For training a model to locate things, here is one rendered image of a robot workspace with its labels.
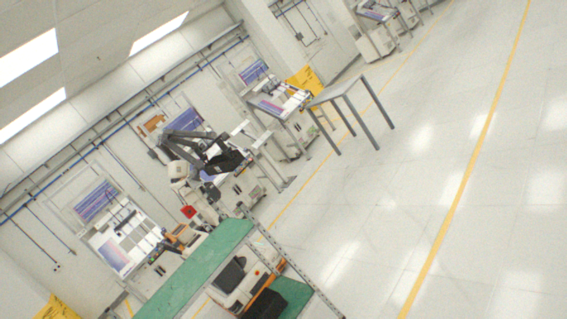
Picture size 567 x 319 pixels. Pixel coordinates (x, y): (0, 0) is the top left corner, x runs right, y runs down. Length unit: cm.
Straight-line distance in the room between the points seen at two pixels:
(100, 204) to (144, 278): 103
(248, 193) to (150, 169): 200
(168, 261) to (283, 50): 469
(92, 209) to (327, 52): 651
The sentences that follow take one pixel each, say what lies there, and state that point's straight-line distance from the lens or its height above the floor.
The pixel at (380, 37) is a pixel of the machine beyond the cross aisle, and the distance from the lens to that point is 742.
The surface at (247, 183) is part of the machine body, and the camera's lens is 451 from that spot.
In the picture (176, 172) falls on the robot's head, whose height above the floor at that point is 131.
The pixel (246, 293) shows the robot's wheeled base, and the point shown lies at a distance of 283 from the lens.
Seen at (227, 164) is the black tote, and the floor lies 109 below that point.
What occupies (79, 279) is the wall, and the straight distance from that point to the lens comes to 581.
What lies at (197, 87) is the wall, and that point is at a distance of 628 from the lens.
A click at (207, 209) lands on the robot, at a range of 279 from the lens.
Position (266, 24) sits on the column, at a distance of 692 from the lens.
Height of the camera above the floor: 163
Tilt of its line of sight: 17 degrees down
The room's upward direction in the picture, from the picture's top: 38 degrees counter-clockwise
